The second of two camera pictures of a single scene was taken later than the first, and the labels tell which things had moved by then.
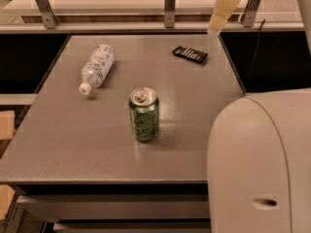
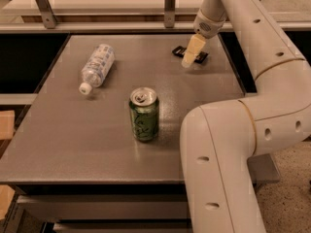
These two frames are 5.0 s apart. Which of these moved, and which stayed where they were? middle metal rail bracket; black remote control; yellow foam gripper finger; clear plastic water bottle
Moved: yellow foam gripper finger
Stayed: black remote control; middle metal rail bracket; clear plastic water bottle
